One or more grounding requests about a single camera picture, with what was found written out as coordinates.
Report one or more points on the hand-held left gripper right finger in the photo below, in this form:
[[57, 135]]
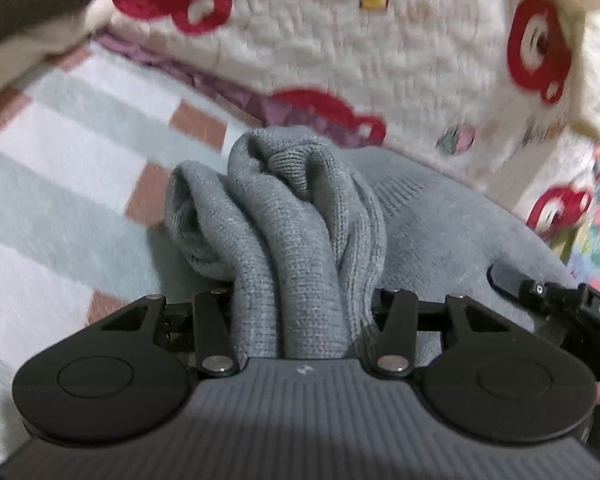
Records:
[[396, 312]]

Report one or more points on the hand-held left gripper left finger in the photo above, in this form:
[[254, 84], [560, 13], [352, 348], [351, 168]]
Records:
[[214, 312]]

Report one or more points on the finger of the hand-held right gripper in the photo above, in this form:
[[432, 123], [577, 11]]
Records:
[[530, 287]]

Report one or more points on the grey knit sweater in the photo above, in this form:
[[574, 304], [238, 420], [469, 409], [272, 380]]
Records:
[[290, 240]]

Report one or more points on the checked printed rug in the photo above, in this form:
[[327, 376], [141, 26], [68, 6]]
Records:
[[70, 170]]

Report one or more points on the white bear print quilt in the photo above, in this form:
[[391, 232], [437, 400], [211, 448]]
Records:
[[355, 60]]

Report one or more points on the dark brown cloth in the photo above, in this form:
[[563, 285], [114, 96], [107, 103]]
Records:
[[30, 0]]

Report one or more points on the cream bed frame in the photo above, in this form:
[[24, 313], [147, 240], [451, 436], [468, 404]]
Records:
[[520, 180]]

